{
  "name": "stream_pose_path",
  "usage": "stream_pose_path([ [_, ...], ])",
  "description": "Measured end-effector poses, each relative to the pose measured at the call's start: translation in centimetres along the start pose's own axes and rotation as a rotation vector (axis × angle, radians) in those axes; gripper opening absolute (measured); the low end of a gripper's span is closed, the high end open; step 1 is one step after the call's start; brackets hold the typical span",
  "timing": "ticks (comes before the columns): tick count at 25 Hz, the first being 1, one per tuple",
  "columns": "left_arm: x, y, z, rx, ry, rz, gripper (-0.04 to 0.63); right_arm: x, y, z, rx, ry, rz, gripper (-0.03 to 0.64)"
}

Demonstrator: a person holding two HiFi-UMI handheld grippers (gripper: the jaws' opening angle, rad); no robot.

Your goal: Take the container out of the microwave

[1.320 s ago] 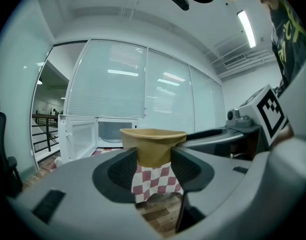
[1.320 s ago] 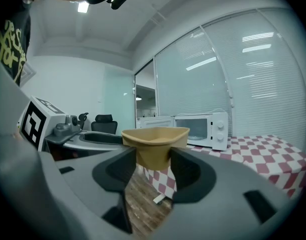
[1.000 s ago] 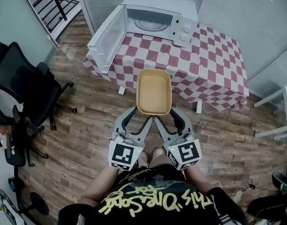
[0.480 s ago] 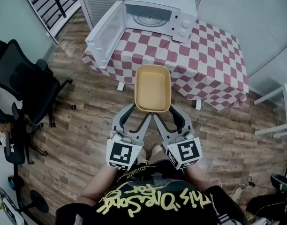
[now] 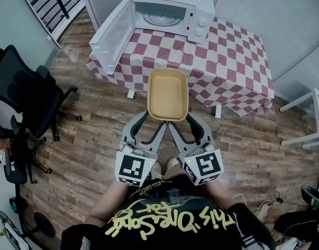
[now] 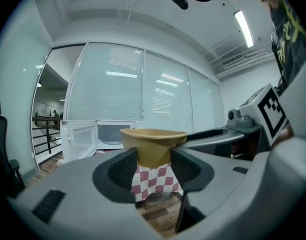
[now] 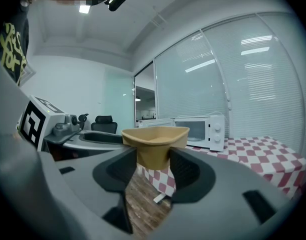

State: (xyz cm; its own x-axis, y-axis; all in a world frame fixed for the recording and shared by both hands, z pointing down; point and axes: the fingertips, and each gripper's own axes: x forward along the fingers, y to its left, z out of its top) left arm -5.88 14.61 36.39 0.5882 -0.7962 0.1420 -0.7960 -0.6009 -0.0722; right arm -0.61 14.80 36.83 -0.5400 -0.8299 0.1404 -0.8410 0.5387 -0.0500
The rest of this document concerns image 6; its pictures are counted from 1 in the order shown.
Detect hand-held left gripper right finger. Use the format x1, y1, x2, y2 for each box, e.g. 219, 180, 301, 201
167, 56, 306, 240

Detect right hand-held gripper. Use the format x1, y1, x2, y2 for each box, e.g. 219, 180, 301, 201
171, 82, 290, 161

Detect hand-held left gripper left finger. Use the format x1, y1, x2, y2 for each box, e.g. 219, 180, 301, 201
6, 147, 169, 240

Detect yellow rectangular dish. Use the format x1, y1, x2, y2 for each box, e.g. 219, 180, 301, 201
120, 128, 188, 169

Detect white microwave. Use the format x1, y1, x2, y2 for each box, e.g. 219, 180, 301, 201
59, 119, 138, 163

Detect person's right forearm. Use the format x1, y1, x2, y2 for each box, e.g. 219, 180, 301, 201
279, 122, 296, 145

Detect person's right hand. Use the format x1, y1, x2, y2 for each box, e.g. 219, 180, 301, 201
229, 141, 248, 159

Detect glass turntable plate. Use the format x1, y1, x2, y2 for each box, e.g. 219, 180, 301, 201
99, 138, 124, 146

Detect red white checkered tablecloth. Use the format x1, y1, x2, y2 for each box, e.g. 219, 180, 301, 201
94, 148, 184, 202

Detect black metal railing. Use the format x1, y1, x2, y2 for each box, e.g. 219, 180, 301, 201
31, 116, 64, 157

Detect white air vent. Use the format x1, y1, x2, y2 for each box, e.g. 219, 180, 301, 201
220, 53, 245, 69

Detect black office chair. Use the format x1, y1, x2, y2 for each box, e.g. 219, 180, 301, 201
0, 100, 26, 199

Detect white window blinds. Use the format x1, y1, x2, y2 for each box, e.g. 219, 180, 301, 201
67, 42, 225, 135

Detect ceiling tube light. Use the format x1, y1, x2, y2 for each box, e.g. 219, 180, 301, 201
233, 9, 254, 48

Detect person's black printed shirt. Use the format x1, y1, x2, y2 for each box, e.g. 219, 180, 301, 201
269, 0, 306, 95

